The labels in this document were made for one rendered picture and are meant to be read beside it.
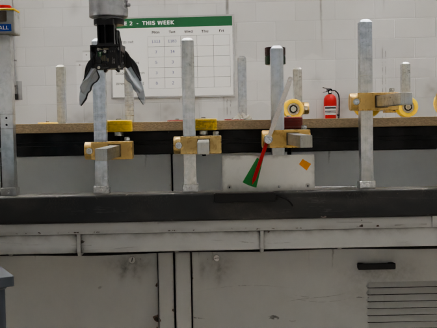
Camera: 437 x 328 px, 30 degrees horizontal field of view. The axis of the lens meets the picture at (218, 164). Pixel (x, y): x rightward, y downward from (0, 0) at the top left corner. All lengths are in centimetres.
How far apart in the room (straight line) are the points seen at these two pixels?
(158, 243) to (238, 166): 32
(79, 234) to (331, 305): 83
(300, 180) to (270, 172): 9
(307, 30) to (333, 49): 37
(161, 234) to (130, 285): 32
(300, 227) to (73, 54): 758
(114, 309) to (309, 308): 61
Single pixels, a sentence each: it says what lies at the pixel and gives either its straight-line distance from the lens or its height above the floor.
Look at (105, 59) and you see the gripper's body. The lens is 190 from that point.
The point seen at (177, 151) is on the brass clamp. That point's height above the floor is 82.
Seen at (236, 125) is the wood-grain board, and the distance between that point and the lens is 245.
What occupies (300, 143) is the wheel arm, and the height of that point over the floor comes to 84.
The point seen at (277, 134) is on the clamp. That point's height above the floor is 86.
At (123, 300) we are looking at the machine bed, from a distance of 262.
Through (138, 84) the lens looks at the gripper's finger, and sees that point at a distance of 192.
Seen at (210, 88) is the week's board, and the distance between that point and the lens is 945.
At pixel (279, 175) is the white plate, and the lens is 230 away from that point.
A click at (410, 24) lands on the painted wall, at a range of 962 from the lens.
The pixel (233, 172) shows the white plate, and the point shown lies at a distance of 229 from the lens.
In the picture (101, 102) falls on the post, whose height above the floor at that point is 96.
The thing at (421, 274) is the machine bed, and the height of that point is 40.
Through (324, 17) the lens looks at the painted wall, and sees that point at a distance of 952.
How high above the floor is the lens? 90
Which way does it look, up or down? 3 degrees down
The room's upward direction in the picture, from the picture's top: 1 degrees counter-clockwise
